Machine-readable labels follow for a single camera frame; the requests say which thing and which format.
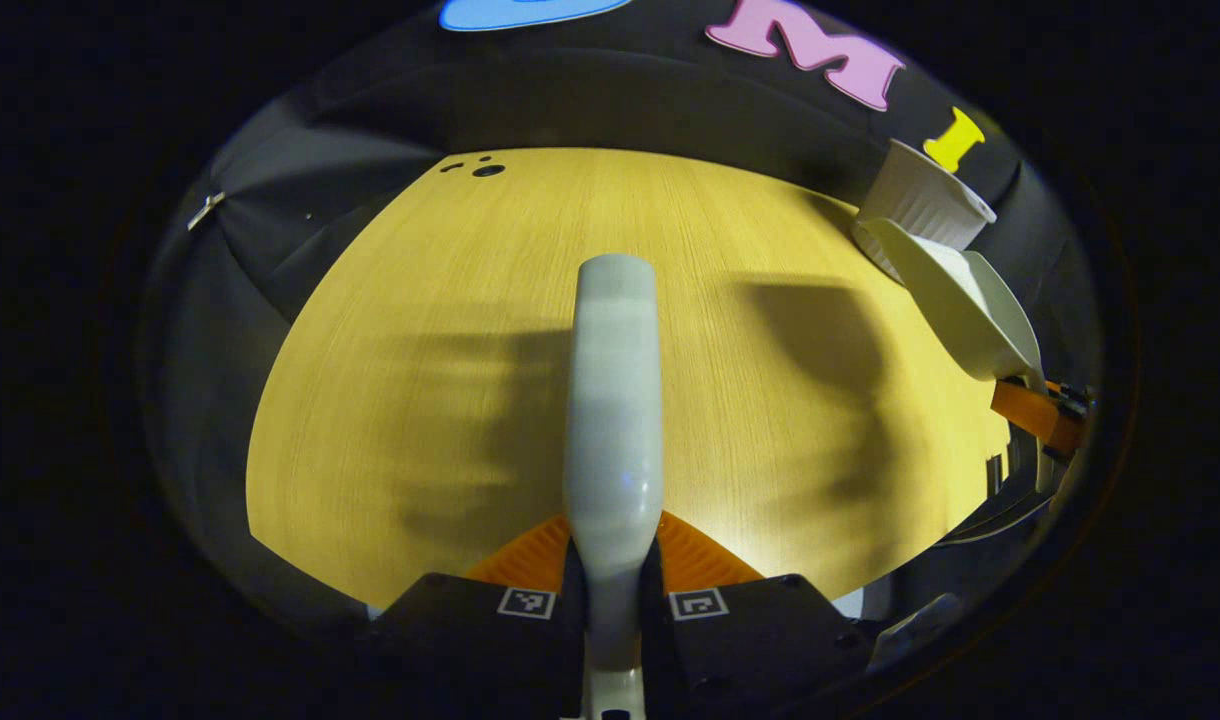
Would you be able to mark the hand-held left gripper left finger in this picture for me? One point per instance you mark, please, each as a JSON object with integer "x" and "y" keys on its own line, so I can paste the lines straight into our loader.
{"x": 470, "y": 640}

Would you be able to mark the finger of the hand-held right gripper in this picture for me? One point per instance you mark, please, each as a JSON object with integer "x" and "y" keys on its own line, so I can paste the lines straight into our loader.
{"x": 1035, "y": 412}

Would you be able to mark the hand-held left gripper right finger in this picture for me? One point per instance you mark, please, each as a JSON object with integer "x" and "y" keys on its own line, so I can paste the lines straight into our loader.
{"x": 750, "y": 640}

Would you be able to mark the white dustpan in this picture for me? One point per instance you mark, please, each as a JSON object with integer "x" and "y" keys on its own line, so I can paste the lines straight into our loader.
{"x": 970, "y": 300}

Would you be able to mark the white ribbed garbage bin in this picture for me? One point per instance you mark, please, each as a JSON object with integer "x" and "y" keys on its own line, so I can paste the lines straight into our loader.
{"x": 920, "y": 195}

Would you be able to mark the small white broom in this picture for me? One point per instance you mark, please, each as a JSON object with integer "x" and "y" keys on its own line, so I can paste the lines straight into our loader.
{"x": 613, "y": 400}

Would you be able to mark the yellow wooden desktop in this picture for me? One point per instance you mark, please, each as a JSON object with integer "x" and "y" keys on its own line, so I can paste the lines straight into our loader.
{"x": 420, "y": 260}

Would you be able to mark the silver cloth clip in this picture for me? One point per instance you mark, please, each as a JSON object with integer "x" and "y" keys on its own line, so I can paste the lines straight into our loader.
{"x": 206, "y": 210}

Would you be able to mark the black backdrop cloth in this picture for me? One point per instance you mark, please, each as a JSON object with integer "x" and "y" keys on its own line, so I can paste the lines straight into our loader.
{"x": 620, "y": 100}

